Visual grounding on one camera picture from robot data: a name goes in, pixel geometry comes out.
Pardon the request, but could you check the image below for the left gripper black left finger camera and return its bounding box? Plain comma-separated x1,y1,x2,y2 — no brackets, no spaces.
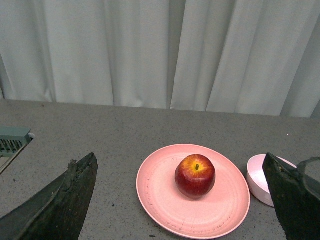
0,153,98,240

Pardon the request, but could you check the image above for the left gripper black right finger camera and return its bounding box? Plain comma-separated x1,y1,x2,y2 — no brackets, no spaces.
263,152,320,240

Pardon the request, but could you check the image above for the light pink bowl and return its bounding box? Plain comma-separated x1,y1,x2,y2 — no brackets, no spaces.
246,154,298,208

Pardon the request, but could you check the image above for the pink plate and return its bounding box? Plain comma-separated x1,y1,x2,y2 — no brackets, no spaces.
136,144,251,240

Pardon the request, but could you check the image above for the red apple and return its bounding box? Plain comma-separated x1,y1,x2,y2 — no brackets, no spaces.
174,154,216,200

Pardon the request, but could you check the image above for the grey-green plastic rack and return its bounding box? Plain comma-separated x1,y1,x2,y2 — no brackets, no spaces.
0,126,35,174

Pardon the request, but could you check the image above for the white curtain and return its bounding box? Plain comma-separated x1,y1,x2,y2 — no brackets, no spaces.
0,0,320,118

